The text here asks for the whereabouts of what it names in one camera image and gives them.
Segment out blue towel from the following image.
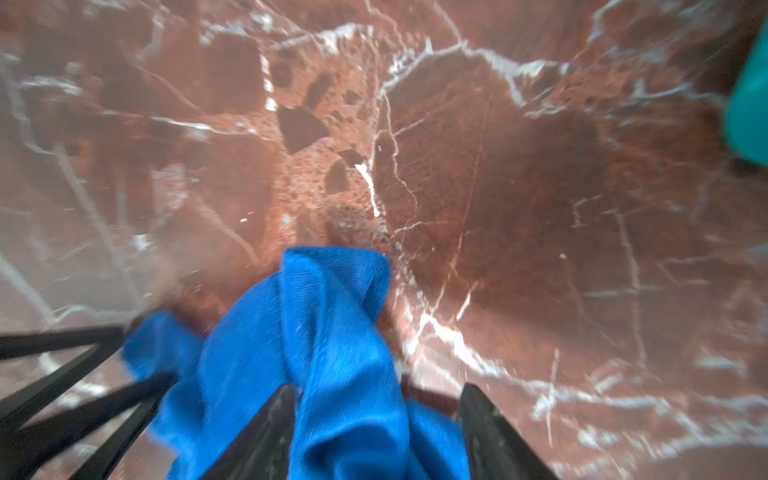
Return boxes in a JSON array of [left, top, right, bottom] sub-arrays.
[[123, 247, 470, 479]]

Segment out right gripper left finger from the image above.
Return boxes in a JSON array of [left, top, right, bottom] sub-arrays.
[[200, 384, 296, 480]]

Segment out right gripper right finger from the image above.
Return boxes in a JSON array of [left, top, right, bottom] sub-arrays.
[[458, 384, 558, 480]]

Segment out teal plastic basket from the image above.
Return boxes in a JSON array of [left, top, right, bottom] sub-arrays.
[[724, 18, 767, 167]]

